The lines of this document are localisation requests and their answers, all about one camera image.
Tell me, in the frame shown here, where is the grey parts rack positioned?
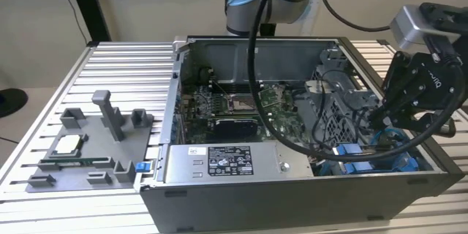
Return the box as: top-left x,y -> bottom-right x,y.
24,89 -> 156,193

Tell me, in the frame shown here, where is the hard disk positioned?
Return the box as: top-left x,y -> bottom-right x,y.
333,142 -> 420,176

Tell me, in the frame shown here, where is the green motherboard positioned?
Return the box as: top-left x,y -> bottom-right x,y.
179,80 -> 304,144

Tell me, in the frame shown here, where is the thin black camera cable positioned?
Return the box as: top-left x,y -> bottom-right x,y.
320,0 -> 392,32

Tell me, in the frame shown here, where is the blue case latch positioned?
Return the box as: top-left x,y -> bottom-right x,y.
133,162 -> 152,174

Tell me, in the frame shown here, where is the grey metal disk bay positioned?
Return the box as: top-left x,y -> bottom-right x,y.
293,49 -> 384,147

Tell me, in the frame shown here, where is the black round stand base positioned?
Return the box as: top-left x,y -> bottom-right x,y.
0,88 -> 29,118

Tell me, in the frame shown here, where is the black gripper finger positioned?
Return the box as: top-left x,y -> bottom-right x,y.
387,112 -> 457,138
368,51 -> 413,129

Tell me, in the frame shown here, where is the metal socket cover frame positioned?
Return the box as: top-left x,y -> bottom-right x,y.
257,85 -> 287,109

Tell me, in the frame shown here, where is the silver CPU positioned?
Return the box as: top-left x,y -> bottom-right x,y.
51,135 -> 84,155

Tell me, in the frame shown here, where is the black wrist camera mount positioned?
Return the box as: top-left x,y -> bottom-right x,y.
419,2 -> 468,44

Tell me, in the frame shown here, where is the black disk wire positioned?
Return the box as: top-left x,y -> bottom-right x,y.
353,101 -> 384,150

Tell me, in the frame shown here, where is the green RAM stick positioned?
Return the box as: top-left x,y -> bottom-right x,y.
40,158 -> 111,168

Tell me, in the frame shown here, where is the thin metal locking lever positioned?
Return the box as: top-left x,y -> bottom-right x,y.
215,81 -> 233,96

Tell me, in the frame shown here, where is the silver power supply unit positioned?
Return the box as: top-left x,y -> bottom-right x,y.
160,143 -> 315,184

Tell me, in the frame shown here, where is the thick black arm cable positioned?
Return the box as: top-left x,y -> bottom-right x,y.
247,0 -> 468,162

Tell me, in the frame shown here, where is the black graphics card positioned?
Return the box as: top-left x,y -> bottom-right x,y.
213,118 -> 260,138

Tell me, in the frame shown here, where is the CPU socket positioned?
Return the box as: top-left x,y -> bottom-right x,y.
225,94 -> 257,112

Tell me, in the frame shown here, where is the blue disk wire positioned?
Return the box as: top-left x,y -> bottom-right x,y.
368,127 -> 405,149

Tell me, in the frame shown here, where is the black upright post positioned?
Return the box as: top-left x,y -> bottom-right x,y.
65,0 -> 112,43

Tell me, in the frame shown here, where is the dark grey PC case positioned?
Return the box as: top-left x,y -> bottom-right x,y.
133,35 -> 465,233

